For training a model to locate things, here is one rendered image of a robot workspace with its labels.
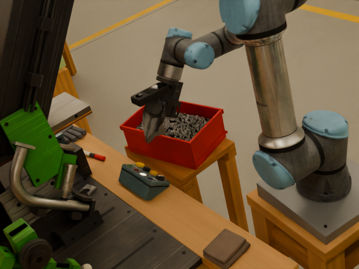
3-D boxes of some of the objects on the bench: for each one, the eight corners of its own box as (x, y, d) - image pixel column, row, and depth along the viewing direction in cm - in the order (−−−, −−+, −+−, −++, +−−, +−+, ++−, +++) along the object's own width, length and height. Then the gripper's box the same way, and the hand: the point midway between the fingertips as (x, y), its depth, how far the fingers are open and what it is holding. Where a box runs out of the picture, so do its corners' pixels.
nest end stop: (83, 213, 155) (87, 196, 155) (92, 218, 150) (95, 200, 150) (80, 213, 154) (83, 196, 154) (88, 217, 149) (91, 200, 149)
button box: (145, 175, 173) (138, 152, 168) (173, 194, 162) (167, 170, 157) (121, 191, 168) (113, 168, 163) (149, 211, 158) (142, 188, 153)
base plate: (20, 127, 212) (17, 123, 211) (203, 262, 135) (201, 257, 134) (-81, 184, 193) (-84, 180, 192) (65, 378, 117) (63, 373, 116)
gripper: (189, 84, 163) (171, 148, 167) (171, 76, 169) (154, 139, 173) (168, 80, 157) (150, 147, 161) (150, 73, 163) (133, 137, 167)
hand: (146, 139), depth 165 cm, fingers closed
